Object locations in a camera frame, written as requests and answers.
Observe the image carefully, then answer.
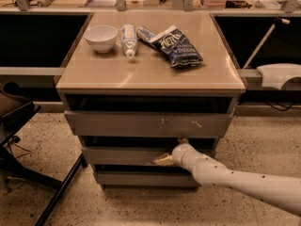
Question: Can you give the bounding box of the white stick with black tip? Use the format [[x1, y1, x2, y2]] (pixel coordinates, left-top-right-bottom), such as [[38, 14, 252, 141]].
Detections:
[[243, 17, 291, 69]]

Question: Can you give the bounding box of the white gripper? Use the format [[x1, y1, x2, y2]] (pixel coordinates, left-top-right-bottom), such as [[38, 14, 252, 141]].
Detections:
[[152, 137, 203, 172]]

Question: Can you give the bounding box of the white ceramic bowl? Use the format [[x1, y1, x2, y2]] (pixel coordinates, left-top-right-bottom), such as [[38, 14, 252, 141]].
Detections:
[[84, 25, 118, 53]]

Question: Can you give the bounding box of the grey top drawer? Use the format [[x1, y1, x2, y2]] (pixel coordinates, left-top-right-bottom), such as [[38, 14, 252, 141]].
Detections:
[[65, 110, 232, 138]]

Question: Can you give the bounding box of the black cable on floor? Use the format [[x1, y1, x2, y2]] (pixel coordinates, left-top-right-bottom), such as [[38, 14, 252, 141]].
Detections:
[[264, 101, 297, 112]]

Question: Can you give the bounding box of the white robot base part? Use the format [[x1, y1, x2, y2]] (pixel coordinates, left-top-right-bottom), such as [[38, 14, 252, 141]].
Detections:
[[257, 63, 301, 90]]

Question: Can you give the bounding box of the blue vinegar chip bag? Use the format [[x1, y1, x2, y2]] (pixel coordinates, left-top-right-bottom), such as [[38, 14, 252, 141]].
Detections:
[[136, 25, 203, 69]]

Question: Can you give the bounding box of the black office chair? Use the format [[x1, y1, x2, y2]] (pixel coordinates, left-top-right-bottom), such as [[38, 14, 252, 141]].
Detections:
[[0, 81, 88, 226]]

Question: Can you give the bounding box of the grey bottom drawer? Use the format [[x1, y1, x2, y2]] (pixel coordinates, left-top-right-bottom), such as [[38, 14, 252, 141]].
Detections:
[[95, 171, 198, 187]]

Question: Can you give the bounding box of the grey drawer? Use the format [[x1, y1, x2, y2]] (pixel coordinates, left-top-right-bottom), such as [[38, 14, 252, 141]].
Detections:
[[82, 147, 214, 166], [65, 110, 232, 138], [95, 171, 198, 187]]

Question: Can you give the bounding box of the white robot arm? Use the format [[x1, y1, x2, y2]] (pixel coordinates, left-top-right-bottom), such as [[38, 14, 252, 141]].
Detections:
[[153, 138, 301, 217]]

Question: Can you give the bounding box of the grey drawer cabinet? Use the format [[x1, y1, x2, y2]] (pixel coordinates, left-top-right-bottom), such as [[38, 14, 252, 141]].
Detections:
[[56, 10, 246, 179]]

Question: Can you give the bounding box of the clear plastic water bottle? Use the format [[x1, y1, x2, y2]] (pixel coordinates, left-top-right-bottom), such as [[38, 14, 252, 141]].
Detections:
[[121, 24, 137, 58]]

